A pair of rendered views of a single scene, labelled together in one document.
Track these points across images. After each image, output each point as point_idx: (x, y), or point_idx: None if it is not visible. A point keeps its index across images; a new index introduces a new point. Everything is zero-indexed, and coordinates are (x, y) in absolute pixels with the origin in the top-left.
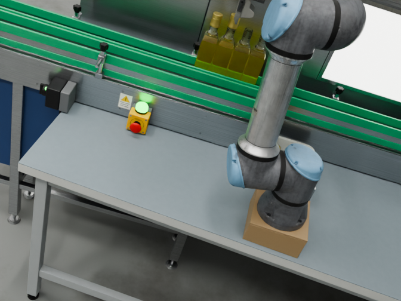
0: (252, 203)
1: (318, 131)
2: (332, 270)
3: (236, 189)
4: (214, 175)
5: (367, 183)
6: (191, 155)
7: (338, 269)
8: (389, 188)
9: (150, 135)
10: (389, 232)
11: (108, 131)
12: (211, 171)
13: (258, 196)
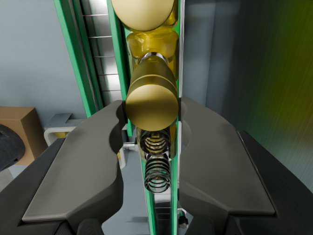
0: (6, 114)
1: (142, 178)
2: (13, 168)
3: (40, 92)
4: (41, 65)
5: (138, 193)
6: (54, 29)
7: (18, 171)
8: (141, 205)
9: None
10: None
11: None
12: (44, 60)
13: (2, 122)
